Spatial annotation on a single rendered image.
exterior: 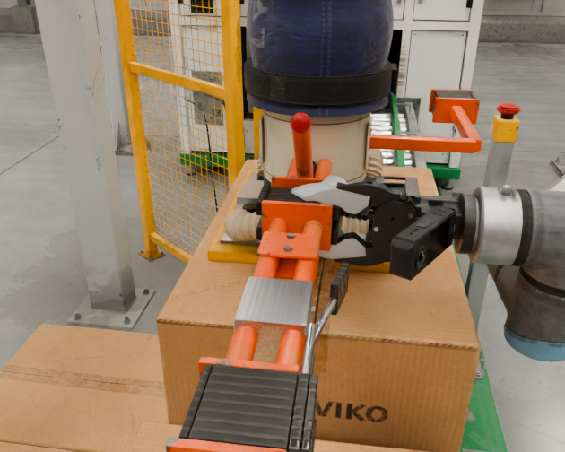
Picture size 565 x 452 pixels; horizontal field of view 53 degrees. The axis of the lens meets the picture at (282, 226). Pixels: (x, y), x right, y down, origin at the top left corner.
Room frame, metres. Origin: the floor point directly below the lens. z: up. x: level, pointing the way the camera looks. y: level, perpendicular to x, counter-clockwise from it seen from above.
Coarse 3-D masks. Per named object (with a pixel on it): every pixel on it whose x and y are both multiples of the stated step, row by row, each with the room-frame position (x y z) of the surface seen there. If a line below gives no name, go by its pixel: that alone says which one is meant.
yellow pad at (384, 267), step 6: (366, 180) 0.92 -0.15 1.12; (372, 180) 0.92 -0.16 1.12; (384, 180) 0.99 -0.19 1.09; (390, 180) 1.00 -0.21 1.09; (366, 210) 0.80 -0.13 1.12; (342, 216) 0.84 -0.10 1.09; (348, 216) 0.83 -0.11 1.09; (354, 216) 0.83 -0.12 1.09; (360, 216) 0.83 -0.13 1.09; (366, 216) 0.78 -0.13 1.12; (336, 264) 0.70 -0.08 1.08; (384, 264) 0.69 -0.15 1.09; (354, 270) 0.69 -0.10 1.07; (360, 270) 0.69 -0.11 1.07; (366, 270) 0.69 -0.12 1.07; (372, 270) 0.69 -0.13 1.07; (378, 270) 0.69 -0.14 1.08; (384, 270) 0.69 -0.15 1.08
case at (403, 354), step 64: (192, 256) 0.74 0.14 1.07; (448, 256) 0.74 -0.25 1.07; (192, 320) 0.57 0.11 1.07; (384, 320) 0.57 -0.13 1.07; (448, 320) 0.58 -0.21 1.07; (192, 384) 0.57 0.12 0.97; (320, 384) 0.55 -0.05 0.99; (384, 384) 0.54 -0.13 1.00; (448, 384) 0.53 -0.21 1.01; (448, 448) 0.52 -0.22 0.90
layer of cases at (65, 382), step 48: (48, 336) 1.21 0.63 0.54; (96, 336) 1.21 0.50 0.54; (144, 336) 1.21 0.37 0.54; (0, 384) 1.03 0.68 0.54; (48, 384) 1.03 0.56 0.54; (96, 384) 1.03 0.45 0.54; (144, 384) 1.03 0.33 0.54; (0, 432) 0.88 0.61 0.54; (48, 432) 0.88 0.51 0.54; (96, 432) 0.88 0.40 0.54
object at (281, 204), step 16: (272, 192) 0.64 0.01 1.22; (288, 192) 0.64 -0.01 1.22; (256, 208) 0.60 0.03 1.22; (272, 208) 0.59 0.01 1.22; (288, 208) 0.58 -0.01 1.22; (304, 208) 0.58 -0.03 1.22; (320, 208) 0.58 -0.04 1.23; (336, 208) 0.58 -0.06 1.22; (288, 224) 0.58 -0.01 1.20; (304, 224) 0.58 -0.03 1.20; (336, 224) 0.60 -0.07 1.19; (336, 240) 0.58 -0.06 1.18
